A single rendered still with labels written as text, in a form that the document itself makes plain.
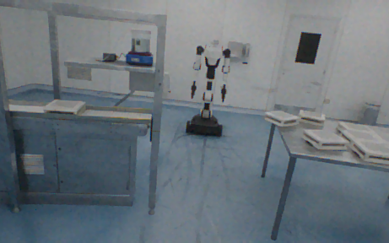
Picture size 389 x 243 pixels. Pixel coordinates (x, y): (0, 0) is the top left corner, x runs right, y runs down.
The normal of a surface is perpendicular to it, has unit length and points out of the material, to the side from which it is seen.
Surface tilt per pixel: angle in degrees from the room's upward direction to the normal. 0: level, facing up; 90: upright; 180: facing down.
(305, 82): 90
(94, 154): 90
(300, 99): 90
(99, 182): 90
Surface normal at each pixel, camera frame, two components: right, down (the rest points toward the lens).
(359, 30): -0.07, 0.31
